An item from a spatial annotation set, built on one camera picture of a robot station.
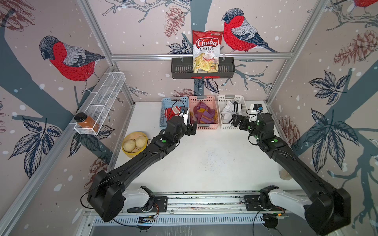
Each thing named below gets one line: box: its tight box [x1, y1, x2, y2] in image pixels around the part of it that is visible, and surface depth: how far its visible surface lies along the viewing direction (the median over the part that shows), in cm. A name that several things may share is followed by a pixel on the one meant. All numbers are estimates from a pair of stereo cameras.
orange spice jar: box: [74, 112, 100, 133], surface depth 63 cm
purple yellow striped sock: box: [189, 101, 219, 124], surface depth 110 cm
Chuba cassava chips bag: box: [192, 29, 224, 73], surface depth 87 cm
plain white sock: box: [220, 100, 238, 124], surface depth 112 cm
